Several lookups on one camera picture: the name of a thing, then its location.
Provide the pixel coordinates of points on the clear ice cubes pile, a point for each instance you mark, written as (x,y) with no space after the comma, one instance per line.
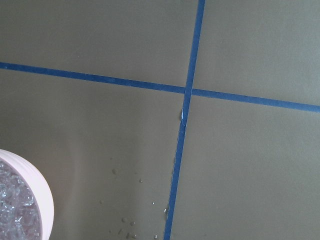
(19,217)

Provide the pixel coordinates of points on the pink plastic bowl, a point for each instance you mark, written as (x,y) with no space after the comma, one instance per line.
(38,187)

